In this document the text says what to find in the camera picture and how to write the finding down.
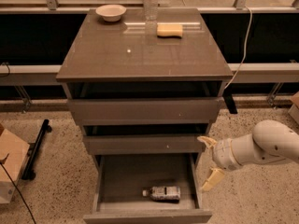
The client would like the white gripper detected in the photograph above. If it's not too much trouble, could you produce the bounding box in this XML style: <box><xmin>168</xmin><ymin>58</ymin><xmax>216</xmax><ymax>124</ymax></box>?
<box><xmin>197</xmin><ymin>136</ymin><xmax>242</xmax><ymax>192</ymax></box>

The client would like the plastic bottle with label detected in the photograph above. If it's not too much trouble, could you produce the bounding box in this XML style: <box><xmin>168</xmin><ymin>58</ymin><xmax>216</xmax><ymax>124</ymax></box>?
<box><xmin>142</xmin><ymin>186</ymin><xmax>180</xmax><ymax>202</ymax></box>

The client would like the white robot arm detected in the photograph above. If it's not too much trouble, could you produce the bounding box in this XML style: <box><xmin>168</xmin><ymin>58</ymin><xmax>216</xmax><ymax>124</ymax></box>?
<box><xmin>197</xmin><ymin>120</ymin><xmax>299</xmax><ymax>192</ymax></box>

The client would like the grey top drawer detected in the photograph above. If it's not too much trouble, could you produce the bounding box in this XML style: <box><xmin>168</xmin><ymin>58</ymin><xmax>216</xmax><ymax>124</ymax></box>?
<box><xmin>66</xmin><ymin>81</ymin><xmax>224</xmax><ymax>126</ymax></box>

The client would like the grey drawer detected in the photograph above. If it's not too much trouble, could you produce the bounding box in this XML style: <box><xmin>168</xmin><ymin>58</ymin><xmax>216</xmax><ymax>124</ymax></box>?
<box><xmin>83</xmin><ymin>123</ymin><xmax>208</xmax><ymax>154</ymax></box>
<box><xmin>84</xmin><ymin>154</ymin><xmax>212</xmax><ymax>224</ymax></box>
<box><xmin>66</xmin><ymin>81</ymin><xmax>224</xmax><ymax>126</ymax></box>

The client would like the grey bottom drawer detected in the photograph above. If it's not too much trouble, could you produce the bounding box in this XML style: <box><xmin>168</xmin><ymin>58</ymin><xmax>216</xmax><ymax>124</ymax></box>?
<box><xmin>84</xmin><ymin>154</ymin><xmax>212</xmax><ymax>224</ymax></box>

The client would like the grey drawer cabinet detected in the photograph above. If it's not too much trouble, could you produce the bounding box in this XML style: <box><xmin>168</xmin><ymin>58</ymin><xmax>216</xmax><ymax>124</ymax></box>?
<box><xmin>55</xmin><ymin>7</ymin><xmax>235</xmax><ymax>170</ymax></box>

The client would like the grey middle drawer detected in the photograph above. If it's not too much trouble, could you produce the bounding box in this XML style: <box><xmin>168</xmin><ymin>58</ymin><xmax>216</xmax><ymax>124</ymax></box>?
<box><xmin>83</xmin><ymin>123</ymin><xmax>208</xmax><ymax>154</ymax></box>

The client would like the clear water bottle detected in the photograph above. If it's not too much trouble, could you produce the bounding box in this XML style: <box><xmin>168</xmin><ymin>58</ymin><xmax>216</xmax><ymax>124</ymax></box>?
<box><xmin>143</xmin><ymin>0</ymin><xmax>158</xmax><ymax>21</ymax></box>

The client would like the cardboard box right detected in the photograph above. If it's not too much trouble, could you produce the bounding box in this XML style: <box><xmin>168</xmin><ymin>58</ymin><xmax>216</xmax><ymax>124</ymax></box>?
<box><xmin>288</xmin><ymin>91</ymin><xmax>299</xmax><ymax>124</ymax></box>

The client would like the cardboard box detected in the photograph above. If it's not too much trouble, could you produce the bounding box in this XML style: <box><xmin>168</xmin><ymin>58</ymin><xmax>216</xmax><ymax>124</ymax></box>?
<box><xmin>0</xmin><ymin>124</ymin><xmax>29</xmax><ymax>203</ymax></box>
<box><xmin>288</xmin><ymin>91</ymin><xmax>299</xmax><ymax>124</ymax></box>

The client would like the yellow sponge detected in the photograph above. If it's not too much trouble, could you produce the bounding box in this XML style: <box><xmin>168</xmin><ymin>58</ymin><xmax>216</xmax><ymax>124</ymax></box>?
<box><xmin>157</xmin><ymin>24</ymin><xmax>183</xmax><ymax>38</ymax></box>

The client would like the white ceramic bowl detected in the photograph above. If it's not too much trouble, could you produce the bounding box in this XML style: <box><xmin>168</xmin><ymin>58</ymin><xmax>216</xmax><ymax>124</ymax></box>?
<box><xmin>95</xmin><ymin>5</ymin><xmax>126</xmax><ymax>22</ymax></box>

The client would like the cardboard box left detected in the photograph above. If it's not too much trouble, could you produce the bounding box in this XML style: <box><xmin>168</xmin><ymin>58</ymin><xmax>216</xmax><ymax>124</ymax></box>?
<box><xmin>0</xmin><ymin>124</ymin><xmax>29</xmax><ymax>203</ymax></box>

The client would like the white cable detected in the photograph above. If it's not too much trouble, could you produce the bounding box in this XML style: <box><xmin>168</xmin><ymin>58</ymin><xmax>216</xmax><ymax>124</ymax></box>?
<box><xmin>224</xmin><ymin>7</ymin><xmax>253</xmax><ymax>90</ymax></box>

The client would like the black cable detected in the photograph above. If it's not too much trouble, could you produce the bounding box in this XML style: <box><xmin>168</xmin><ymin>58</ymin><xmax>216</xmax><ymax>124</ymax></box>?
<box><xmin>0</xmin><ymin>162</ymin><xmax>37</xmax><ymax>224</ymax></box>

